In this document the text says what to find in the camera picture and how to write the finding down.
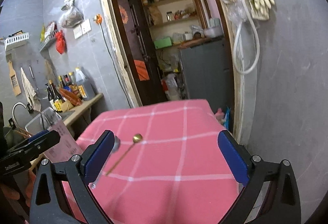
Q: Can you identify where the sunflower sticker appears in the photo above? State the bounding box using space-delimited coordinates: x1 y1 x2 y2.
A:
118 5 129 25

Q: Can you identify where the orange sticker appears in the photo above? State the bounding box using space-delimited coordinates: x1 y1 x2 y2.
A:
133 59 149 82

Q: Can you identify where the orange brown packet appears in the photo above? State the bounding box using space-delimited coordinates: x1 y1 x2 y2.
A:
59 87 83 106

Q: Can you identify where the dark wooden door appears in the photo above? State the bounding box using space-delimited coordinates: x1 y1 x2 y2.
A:
114 0 167 107

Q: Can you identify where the black power cable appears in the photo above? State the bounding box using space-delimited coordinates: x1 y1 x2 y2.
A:
98 23 129 102

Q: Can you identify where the grey wall rack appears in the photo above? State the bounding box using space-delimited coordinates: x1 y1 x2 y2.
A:
39 32 61 52

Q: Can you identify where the gold long-handled spoon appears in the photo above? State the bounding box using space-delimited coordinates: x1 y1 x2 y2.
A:
105 133 143 176

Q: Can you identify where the white hose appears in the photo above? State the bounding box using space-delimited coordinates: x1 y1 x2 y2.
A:
233 0 261 75

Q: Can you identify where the small steel spoon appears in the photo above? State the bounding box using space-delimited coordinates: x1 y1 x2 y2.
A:
90 135 121 190

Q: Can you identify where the pink checked tablecloth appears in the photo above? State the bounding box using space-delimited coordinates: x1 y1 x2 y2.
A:
61 99 244 224

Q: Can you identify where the dark bottle yellow label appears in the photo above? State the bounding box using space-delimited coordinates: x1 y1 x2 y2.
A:
48 80 65 113

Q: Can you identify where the dark sauce bottle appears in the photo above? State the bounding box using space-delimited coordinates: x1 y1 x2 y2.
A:
58 74 71 92

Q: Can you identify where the wooden grater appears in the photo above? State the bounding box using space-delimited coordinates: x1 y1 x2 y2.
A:
6 53 22 97

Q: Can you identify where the aluminium pot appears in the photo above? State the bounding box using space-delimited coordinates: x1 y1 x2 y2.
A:
203 26 224 38

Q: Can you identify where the clear bag of dried goods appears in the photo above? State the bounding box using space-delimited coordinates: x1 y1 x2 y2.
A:
58 0 84 29

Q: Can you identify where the green box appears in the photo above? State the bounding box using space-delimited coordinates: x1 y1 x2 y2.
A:
154 37 173 50

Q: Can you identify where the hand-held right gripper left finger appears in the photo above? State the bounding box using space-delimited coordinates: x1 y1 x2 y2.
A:
29 130 116 224

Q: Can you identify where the clear measuring cup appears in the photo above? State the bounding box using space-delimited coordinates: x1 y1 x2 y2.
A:
41 107 84 163

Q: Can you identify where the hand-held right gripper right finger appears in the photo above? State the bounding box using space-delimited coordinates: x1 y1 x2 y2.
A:
218 130 302 224

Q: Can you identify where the white hanging towel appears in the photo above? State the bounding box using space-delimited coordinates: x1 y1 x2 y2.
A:
20 67 42 111

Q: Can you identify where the wooden shelf unit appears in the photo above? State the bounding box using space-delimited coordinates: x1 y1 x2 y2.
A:
135 0 206 44

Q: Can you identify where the white wall socket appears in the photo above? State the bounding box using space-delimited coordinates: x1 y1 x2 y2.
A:
81 19 92 34

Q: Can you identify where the steel tap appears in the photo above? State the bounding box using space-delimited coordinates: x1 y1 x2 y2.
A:
12 102 33 127

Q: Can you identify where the red plastic bag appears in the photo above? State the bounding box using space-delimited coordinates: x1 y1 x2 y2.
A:
55 30 67 55

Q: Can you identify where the large oil jug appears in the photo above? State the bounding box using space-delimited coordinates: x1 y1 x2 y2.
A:
74 67 96 101

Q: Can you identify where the grey refrigerator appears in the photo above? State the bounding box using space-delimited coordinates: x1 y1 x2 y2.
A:
179 37 234 112

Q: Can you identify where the blue bag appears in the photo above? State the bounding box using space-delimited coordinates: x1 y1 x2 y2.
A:
223 106 231 130

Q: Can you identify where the white wall rack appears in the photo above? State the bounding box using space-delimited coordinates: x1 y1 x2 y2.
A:
3 32 29 51

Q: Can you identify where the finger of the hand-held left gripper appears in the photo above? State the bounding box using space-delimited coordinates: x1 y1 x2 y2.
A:
10 130 51 149
7 130 61 161

